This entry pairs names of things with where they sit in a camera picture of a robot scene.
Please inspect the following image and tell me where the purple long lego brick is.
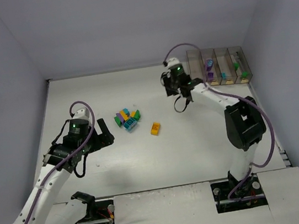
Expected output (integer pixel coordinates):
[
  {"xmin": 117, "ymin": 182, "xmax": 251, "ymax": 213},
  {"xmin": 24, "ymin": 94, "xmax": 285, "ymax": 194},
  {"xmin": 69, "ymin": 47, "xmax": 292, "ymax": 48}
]
[{"xmin": 207, "ymin": 72, "xmax": 214, "ymax": 79}]

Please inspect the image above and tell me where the green lego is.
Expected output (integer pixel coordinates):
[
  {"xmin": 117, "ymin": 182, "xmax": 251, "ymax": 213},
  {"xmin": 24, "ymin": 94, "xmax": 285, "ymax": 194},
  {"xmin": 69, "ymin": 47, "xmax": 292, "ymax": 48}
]
[
  {"xmin": 114, "ymin": 116, "xmax": 122, "ymax": 127},
  {"xmin": 130, "ymin": 110, "xmax": 141, "ymax": 121},
  {"xmin": 241, "ymin": 71, "xmax": 249, "ymax": 79}
]

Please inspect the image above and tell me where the purple oval paw lego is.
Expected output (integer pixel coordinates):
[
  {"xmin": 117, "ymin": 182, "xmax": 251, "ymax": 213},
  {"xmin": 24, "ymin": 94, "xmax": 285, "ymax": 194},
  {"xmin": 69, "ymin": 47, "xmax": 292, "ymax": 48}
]
[{"xmin": 205, "ymin": 58, "xmax": 213, "ymax": 72}]

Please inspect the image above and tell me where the yellow square lego brick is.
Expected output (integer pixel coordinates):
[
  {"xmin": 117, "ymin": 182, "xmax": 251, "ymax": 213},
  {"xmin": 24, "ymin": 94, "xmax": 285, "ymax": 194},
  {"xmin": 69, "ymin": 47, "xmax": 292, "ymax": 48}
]
[{"xmin": 150, "ymin": 122, "xmax": 161, "ymax": 136}]

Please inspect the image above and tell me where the green square lego brick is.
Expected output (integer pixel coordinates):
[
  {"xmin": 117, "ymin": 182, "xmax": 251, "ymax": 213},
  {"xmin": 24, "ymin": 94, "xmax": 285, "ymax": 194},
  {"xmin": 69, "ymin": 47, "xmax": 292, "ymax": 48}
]
[{"xmin": 233, "ymin": 62, "xmax": 239, "ymax": 70}]

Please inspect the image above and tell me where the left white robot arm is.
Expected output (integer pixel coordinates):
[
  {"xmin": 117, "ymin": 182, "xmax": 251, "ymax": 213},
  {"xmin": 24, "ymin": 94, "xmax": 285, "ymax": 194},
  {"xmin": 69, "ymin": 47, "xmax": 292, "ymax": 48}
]
[{"xmin": 12, "ymin": 116, "xmax": 114, "ymax": 224}]

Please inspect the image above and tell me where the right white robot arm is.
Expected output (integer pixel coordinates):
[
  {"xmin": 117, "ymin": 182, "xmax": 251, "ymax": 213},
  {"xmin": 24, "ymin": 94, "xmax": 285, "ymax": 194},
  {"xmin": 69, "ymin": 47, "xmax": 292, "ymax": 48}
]
[{"xmin": 160, "ymin": 58, "xmax": 266, "ymax": 186}]

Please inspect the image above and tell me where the purple slanted lego in pile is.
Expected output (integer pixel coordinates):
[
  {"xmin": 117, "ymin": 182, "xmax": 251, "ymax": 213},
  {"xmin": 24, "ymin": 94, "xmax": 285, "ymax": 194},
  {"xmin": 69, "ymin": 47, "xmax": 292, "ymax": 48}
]
[{"xmin": 116, "ymin": 111, "xmax": 128, "ymax": 124}]

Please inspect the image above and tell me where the yellow cyan lego top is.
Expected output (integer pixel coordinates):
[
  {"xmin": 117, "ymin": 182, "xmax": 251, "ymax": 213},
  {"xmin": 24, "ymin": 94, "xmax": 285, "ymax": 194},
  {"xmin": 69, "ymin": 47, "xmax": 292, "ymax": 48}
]
[{"xmin": 120, "ymin": 108, "xmax": 130, "ymax": 120}]

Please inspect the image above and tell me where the clear bin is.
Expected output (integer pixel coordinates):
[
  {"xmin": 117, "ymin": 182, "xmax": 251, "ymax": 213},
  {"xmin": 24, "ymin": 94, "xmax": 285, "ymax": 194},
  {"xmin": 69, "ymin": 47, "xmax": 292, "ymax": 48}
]
[
  {"xmin": 228, "ymin": 46, "xmax": 253, "ymax": 84},
  {"xmin": 186, "ymin": 50, "xmax": 206, "ymax": 83},
  {"xmin": 201, "ymin": 48, "xmax": 221, "ymax": 86},
  {"xmin": 214, "ymin": 47, "xmax": 237, "ymax": 85}
]

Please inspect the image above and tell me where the green lego in bin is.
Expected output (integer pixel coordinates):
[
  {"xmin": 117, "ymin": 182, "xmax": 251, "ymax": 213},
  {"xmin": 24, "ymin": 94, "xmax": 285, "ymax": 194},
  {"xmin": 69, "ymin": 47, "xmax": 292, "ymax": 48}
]
[{"xmin": 241, "ymin": 71, "xmax": 249, "ymax": 79}]

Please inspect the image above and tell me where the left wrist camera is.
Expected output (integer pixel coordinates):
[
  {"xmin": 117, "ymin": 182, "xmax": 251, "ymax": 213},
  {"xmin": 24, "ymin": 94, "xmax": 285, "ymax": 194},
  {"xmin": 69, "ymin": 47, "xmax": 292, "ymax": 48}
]
[{"xmin": 72, "ymin": 107, "xmax": 91, "ymax": 125}]

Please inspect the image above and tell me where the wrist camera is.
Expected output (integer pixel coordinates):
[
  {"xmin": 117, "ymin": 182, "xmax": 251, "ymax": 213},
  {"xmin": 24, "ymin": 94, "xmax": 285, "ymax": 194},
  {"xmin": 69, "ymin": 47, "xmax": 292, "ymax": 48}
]
[
  {"xmin": 72, "ymin": 107, "xmax": 91, "ymax": 125},
  {"xmin": 163, "ymin": 57, "xmax": 180, "ymax": 68}
]

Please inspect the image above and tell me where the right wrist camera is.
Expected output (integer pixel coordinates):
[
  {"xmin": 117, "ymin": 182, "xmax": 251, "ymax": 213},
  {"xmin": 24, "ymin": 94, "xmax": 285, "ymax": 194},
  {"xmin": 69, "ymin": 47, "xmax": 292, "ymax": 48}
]
[{"xmin": 163, "ymin": 57, "xmax": 180, "ymax": 68}]

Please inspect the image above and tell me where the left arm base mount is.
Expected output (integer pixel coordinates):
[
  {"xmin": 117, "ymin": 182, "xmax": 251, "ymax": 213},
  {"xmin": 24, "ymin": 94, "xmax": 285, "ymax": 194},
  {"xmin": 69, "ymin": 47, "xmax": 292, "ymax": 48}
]
[{"xmin": 75, "ymin": 198, "xmax": 115, "ymax": 224}]

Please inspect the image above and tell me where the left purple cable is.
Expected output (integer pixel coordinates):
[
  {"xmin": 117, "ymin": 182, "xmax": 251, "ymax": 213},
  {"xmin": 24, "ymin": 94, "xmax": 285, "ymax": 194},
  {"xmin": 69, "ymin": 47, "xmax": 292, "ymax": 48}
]
[{"xmin": 0, "ymin": 95, "xmax": 135, "ymax": 224}]

